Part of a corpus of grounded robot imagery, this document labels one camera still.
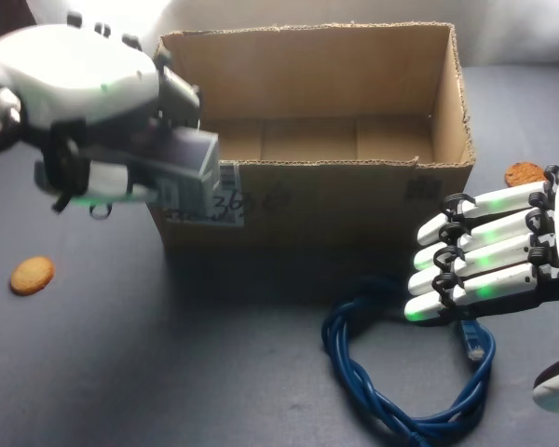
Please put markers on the open cardboard box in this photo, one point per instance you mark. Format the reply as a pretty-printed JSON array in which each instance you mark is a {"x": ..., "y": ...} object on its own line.
[{"x": 331, "y": 223}]

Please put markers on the chocolate chip cookie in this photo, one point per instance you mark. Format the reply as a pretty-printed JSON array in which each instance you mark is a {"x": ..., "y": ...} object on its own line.
[{"x": 524, "y": 174}]

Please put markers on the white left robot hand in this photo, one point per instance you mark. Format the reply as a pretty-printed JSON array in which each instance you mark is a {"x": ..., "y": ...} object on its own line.
[{"x": 84, "y": 74}]

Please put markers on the small purple grey box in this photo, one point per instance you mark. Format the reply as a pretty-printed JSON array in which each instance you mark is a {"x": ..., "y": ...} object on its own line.
[{"x": 191, "y": 163}]

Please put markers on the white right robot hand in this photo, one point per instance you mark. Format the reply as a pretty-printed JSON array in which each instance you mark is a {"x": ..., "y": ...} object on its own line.
[{"x": 494, "y": 242}]

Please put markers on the grey table cloth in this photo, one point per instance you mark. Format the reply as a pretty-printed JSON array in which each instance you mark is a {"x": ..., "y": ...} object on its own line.
[{"x": 167, "y": 372}]

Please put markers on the plain round cookie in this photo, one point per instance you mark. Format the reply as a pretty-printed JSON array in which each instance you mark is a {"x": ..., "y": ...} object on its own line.
[{"x": 32, "y": 275}]

